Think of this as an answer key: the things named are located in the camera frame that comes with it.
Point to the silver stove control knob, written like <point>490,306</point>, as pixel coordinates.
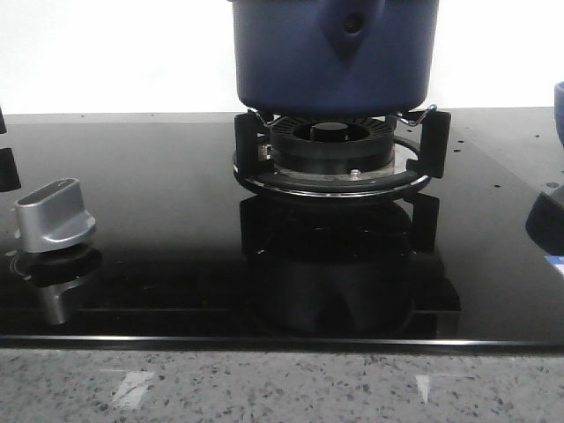
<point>53,217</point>

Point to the light blue plastic bowl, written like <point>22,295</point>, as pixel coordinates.
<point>558,110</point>

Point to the blue energy label sticker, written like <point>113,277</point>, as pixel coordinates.
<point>557,262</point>

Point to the dark blue cooking pot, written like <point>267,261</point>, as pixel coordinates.
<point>333,58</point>

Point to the black gas burner head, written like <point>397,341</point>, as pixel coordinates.
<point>336,147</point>

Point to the black glass gas hob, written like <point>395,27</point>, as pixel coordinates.
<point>183,257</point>

